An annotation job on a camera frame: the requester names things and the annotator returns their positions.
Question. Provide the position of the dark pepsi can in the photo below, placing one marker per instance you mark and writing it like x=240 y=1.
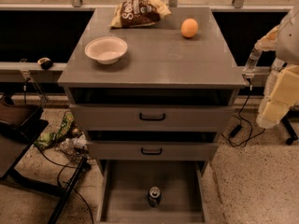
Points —
x=154 y=196

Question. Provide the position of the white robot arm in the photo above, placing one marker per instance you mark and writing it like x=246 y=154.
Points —
x=281 y=90

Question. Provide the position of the grey drawer cabinet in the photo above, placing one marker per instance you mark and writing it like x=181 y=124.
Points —
x=160 y=67

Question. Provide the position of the grey top drawer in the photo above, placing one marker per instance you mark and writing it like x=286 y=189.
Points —
x=151 y=117

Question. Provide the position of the grey middle drawer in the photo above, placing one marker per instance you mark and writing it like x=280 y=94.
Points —
x=152 y=151

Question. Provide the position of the grey open bottom drawer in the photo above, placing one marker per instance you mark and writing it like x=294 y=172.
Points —
x=126 y=186

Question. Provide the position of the white bowl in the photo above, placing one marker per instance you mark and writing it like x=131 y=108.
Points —
x=106 y=50

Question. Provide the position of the orange fruit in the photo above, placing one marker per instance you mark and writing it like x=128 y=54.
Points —
x=189 y=28

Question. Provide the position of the crumpled clear plastic bottle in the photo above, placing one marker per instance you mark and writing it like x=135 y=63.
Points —
x=73 y=148

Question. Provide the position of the brown chip bag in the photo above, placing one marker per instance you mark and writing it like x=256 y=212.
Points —
x=139 y=13

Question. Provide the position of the clear water bottle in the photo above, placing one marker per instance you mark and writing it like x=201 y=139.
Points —
x=252 y=60

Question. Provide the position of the black yellow tape measure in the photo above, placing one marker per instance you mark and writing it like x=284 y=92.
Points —
x=45 y=63

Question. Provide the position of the black cart stand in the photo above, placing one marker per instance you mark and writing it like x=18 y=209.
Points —
x=20 y=126

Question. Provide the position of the black wheeled stand leg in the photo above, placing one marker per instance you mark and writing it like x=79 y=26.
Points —
x=290 y=130

